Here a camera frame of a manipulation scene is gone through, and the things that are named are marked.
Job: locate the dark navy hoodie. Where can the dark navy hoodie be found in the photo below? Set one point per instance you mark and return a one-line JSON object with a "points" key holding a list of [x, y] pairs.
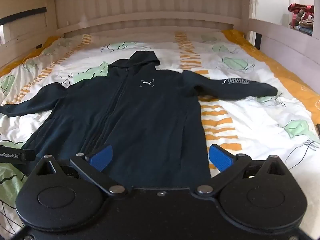
{"points": [[140, 117]]}

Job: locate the pale wooden bed frame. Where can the pale wooden bed frame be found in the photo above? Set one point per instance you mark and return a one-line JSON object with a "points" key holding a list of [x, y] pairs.
{"points": [[150, 10]]}

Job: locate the yellow bed sheet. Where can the yellow bed sheet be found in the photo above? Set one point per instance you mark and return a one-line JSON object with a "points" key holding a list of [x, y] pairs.
{"points": [[287, 75]]}

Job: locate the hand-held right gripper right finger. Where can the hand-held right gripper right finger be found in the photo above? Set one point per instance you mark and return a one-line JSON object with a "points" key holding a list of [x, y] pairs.
{"points": [[221, 158]]}

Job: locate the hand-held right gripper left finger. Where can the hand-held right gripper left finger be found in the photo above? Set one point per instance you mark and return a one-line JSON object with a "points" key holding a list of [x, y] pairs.
{"points": [[101, 158]]}

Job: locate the pile of colourful cloth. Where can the pile of colourful cloth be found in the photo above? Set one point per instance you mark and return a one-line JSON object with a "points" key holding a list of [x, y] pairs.
{"points": [[301, 17]]}

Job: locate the leaf print white duvet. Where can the leaf print white duvet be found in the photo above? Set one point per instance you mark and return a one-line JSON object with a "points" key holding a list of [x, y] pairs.
{"points": [[250, 120]]}

